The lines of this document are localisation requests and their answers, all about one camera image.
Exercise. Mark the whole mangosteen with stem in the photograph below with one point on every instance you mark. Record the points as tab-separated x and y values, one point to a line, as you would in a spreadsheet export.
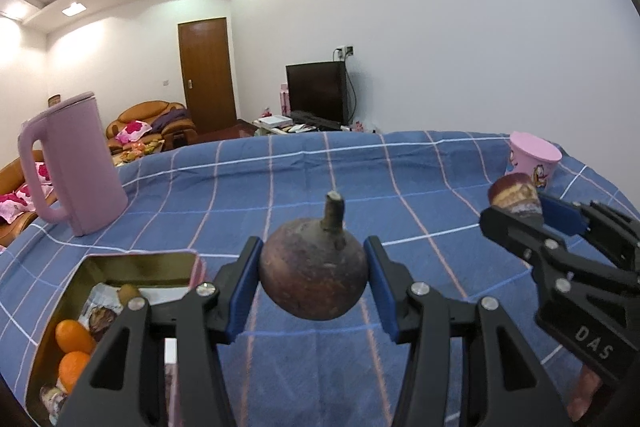
312	272

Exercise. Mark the blue checked cloth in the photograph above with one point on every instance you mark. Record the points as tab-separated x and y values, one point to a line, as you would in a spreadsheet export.
325	167

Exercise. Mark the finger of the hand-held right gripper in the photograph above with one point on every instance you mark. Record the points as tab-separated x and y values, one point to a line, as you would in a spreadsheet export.
562	213
515	229

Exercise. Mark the pink floral pillow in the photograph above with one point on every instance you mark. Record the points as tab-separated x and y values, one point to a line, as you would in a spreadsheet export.
20	202
132	131
44	173

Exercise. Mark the tall pink box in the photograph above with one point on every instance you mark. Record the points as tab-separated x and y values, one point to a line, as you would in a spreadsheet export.
284	99

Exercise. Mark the long brown leather sofa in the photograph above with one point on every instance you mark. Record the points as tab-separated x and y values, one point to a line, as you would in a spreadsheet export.
12	172

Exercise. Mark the cut purple fruit half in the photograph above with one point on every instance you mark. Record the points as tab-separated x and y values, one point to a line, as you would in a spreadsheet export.
515	194
52	402

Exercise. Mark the flat white box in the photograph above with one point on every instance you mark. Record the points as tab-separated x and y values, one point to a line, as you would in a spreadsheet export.
275	120

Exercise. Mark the person's right hand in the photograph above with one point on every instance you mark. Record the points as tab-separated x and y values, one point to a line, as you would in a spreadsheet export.
584	392

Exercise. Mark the dark round stemless fruit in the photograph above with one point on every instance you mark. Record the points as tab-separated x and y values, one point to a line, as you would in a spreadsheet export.
102	322

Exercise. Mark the orange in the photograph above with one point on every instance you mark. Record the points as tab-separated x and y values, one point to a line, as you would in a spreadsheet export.
75	335
74	369

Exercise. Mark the white television stand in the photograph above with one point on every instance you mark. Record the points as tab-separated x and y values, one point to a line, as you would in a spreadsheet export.
280	130

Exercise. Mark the wall power socket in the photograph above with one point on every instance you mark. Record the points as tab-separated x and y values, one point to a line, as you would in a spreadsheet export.
345	51

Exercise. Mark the brown kiwi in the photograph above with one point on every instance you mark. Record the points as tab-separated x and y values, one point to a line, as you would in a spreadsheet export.
127	293

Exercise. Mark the black television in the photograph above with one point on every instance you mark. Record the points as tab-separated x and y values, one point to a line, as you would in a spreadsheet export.
316	89

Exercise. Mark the purple cloth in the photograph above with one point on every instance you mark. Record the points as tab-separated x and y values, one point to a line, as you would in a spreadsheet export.
172	118

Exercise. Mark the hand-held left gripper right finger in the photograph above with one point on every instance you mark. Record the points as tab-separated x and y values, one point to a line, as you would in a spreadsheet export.
382	287

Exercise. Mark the pink electric kettle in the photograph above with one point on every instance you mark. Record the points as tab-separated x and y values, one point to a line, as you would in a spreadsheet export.
85	157

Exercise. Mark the brown wooden door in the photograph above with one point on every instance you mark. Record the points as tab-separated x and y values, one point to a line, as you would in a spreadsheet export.
207	74

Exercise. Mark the printed paper leaflet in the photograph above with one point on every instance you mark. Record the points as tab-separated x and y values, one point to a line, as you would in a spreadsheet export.
105	294

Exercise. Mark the brown leather armchair sofa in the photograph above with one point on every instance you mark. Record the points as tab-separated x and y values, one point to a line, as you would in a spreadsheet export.
145	109

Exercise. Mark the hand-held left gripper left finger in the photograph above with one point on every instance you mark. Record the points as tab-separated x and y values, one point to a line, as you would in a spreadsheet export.
245	287

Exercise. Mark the pink cartoon cup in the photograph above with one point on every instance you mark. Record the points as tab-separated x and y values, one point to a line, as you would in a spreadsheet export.
532	159

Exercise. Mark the pink tin box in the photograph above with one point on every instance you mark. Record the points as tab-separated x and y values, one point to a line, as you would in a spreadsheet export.
140	264

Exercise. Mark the square ceiling light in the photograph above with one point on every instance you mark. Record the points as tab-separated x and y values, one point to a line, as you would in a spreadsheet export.
73	8

